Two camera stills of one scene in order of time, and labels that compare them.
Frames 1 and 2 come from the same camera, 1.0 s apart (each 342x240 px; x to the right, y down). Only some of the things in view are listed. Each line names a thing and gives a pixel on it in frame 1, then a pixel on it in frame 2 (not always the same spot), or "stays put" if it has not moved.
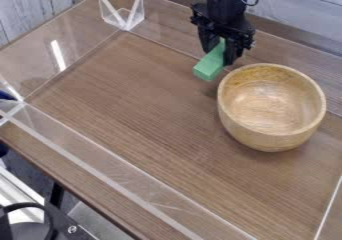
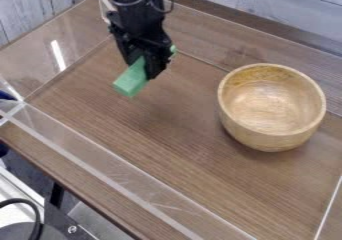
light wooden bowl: [271, 105] stays put
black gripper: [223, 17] → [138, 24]
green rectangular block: [211, 62] → [135, 76]
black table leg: [58, 194] stays put
